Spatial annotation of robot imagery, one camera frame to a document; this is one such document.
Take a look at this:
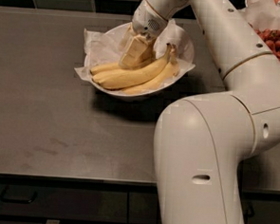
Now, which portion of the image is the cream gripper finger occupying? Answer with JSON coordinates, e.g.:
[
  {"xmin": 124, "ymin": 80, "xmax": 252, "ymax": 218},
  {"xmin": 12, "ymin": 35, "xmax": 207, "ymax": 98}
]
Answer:
[
  {"xmin": 119, "ymin": 25, "xmax": 136, "ymax": 51},
  {"xmin": 120, "ymin": 35, "xmax": 156, "ymax": 66}
]

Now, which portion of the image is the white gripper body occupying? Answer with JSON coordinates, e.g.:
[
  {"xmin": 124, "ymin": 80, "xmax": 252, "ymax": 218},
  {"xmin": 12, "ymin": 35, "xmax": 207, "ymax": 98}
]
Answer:
[{"xmin": 132, "ymin": 0, "xmax": 168, "ymax": 39}]

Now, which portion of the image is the yellow banana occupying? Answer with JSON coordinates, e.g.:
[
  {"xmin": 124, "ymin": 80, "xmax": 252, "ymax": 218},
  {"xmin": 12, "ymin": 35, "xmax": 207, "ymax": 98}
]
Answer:
[
  {"xmin": 89, "ymin": 53, "xmax": 156, "ymax": 75},
  {"xmin": 123, "ymin": 45, "xmax": 179, "ymax": 95},
  {"xmin": 90, "ymin": 44, "xmax": 173, "ymax": 90}
]

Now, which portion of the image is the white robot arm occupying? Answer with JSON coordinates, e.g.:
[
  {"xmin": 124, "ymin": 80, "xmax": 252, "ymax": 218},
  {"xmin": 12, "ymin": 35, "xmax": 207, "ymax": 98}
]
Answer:
[{"xmin": 132, "ymin": 0, "xmax": 280, "ymax": 224}]

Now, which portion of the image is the white paper in banana bowl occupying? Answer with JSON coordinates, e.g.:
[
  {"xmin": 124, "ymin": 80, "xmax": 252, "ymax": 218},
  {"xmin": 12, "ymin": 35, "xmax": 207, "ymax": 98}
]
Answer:
[{"xmin": 73, "ymin": 13, "xmax": 198, "ymax": 88}]

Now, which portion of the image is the white banana bowl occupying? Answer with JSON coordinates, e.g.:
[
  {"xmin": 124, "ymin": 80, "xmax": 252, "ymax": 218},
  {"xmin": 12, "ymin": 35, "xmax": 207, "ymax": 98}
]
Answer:
[{"xmin": 81, "ymin": 18, "xmax": 197, "ymax": 106}]

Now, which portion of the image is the white paper in strawberry bowl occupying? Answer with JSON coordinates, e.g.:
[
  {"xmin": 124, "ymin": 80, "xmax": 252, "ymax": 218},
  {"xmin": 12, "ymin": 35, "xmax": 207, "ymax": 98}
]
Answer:
[{"xmin": 241, "ymin": 0, "xmax": 280, "ymax": 30}]

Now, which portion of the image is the right dark drawer front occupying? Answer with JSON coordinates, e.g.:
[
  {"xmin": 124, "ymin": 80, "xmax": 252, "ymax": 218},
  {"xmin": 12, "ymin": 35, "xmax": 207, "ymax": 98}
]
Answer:
[{"xmin": 128, "ymin": 193, "xmax": 280, "ymax": 224}]

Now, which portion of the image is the dark drawer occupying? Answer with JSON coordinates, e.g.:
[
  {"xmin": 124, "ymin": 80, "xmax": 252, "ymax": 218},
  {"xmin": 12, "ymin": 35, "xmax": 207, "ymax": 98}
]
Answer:
[
  {"xmin": 0, "ymin": 184, "xmax": 127, "ymax": 223},
  {"xmin": 128, "ymin": 193, "xmax": 280, "ymax": 224}
]

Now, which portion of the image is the left dark drawer front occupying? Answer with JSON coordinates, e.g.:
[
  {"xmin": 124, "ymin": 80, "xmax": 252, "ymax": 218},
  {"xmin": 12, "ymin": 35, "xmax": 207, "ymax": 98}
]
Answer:
[{"xmin": 0, "ymin": 184, "xmax": 127, "ymax": 223}]

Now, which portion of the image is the right black drawer handle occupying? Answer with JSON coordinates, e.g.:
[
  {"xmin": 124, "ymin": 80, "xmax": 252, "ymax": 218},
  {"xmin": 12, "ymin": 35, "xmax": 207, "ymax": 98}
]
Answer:
[{"xmin": 244, "ymin": 201, "xmax": 254, "ymax": 217}]

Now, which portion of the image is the black drawer handle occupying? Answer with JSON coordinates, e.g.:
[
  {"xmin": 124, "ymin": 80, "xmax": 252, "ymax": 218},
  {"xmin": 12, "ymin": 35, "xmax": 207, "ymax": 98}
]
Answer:
[
  {"xmin": 244, "ymin": 201, "xmax": 254, "ymax": 217},
  {"xmin": 0, "ymin": 187, "xmax": 38, "ymax": 204}
]

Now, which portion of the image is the left black drawer handle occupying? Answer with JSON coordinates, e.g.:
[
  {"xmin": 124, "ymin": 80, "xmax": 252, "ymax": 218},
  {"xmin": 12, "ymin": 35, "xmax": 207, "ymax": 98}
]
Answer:
[{"xmin": 0, "ymin": 187, "xmax": 38, "ymax": 204}]

